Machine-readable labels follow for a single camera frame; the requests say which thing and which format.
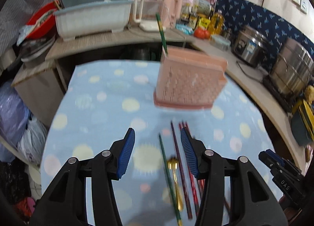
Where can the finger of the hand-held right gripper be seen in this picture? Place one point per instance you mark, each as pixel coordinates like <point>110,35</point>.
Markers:
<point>269,159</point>

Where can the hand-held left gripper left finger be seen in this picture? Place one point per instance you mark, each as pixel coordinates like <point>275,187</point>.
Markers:
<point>126,152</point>

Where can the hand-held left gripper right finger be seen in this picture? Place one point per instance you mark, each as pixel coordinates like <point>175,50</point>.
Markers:
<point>189,152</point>

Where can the gold spoon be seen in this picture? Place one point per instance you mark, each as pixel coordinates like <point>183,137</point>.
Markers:
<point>175,182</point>

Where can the green chopstick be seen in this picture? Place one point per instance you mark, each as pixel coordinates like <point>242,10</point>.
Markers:
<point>162,35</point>
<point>169,182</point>

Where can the pink utensil holder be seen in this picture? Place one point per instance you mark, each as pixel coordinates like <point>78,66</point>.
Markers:
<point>189,81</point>

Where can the dark teal cloth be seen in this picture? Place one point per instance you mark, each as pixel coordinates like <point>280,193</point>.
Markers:
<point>303,130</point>

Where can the blue polka dot tablecloth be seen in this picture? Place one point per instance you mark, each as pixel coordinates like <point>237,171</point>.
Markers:
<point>103,108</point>

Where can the black induction cooker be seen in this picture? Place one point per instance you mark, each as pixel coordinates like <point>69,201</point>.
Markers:
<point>277,93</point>

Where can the white plastic bag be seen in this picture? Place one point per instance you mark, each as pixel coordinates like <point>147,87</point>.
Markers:
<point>34,140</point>

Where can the steel steamer pot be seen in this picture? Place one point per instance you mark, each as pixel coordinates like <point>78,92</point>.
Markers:
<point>292,69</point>

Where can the glass food container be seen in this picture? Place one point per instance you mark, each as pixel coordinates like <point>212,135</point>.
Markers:
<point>220,42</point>

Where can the steel rice cooker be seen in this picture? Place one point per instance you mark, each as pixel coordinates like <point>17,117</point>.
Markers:
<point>250,47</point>

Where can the wooden cabinet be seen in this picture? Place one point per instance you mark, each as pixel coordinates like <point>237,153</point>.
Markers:
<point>98,41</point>

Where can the purple plastic bag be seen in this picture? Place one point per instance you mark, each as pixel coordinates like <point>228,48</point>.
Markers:
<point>12,118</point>

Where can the red tomato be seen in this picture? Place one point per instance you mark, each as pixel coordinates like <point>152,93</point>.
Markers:
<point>202,33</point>

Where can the wet wipes pack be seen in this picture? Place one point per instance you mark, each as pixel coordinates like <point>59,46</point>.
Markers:
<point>184,29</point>

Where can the small steel pot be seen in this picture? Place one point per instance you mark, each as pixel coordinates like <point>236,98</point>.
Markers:
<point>227,35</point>

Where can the dark soy sauce bottle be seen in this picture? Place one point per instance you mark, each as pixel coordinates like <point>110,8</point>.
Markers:
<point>193,22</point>

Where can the yellow seasoning packet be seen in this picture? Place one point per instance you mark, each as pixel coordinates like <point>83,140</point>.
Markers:
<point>204,23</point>

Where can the cooking oil bottle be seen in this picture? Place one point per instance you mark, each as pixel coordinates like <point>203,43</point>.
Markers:
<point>217,23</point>

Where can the dark frying pan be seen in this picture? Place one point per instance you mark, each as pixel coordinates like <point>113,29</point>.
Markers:
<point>36,49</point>

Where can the dish drainer box with lid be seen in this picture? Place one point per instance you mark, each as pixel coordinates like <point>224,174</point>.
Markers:
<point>93,17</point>

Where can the dark sauce bottle yellow cap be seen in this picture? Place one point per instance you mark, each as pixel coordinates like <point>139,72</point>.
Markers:
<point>186,12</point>

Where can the white glass kettle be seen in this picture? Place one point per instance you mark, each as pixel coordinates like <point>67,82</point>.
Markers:
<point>149,12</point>

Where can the dark blue printed cloth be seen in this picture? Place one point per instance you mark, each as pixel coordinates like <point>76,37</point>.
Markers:
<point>260,17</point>

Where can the pink electric kettle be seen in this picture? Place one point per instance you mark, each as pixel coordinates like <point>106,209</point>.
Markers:
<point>171,10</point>

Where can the white carton box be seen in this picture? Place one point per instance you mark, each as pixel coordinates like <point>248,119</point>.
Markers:
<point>201,5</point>

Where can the red plastic basin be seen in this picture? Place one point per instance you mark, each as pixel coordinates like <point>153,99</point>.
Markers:
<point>39,20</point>

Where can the white wall switch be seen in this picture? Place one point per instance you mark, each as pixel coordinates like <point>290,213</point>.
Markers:
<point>304,6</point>

